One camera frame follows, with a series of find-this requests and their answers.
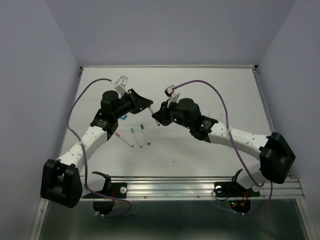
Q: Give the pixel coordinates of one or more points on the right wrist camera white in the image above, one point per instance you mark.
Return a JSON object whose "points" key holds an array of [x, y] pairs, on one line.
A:
{"points": [[172, 94]]}

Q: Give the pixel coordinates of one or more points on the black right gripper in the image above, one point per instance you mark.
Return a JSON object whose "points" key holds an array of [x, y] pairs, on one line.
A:
{"points": [[162, 115]]}

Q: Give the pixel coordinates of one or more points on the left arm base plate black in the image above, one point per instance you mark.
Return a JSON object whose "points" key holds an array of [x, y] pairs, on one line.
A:
{"points": [[111, 200]]}

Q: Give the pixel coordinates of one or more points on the dark green cap marker pen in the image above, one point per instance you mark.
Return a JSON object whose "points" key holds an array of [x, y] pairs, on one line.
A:
{"points": [[145, 134]]}

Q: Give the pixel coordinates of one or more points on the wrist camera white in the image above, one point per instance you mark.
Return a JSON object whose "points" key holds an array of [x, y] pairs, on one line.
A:
{"points": [[120, 85], [172, 94]]}

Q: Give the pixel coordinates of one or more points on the aluminium rail frame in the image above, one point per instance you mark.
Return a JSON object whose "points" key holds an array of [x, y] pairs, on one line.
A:
{"points": [[197, 188]]}

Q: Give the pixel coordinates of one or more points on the light green cap marker pen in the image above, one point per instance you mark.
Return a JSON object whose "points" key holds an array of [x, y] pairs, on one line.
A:
{"points": [[136, 138]]}

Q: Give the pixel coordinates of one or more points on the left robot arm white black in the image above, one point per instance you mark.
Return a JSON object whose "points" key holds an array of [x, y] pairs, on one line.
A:
{"points": [[61, 182]]}

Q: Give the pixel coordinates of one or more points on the light blue cap marker pen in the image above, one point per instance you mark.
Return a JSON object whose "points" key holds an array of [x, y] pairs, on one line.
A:
{"points": [[209, 114]]}

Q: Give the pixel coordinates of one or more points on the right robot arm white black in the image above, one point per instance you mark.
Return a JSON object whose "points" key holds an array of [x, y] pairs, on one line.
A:
{"points": [[273, 152]]}

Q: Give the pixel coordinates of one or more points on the pink cap marker pen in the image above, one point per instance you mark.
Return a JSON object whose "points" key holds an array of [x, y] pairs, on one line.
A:
{"points": [[124, 140]]}

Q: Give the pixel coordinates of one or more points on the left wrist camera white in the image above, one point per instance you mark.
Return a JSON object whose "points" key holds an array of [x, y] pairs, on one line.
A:
{"points": [[120, 85]]}

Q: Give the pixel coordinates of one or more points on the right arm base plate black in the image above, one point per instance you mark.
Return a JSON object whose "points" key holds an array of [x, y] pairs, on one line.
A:
{"points": [[239, 197]]}

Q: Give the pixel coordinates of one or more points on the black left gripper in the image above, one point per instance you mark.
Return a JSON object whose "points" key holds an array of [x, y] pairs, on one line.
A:
{"points": [[139, 102]]}

